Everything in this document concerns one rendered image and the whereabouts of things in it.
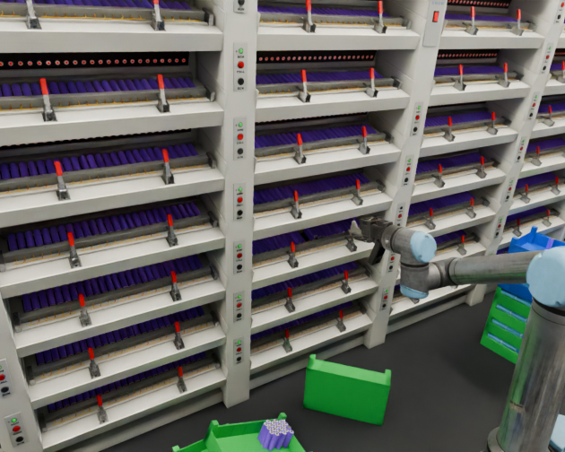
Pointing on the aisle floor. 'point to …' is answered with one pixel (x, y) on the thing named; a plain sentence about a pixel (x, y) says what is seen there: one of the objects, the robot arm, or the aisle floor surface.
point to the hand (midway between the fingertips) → (352, 231)
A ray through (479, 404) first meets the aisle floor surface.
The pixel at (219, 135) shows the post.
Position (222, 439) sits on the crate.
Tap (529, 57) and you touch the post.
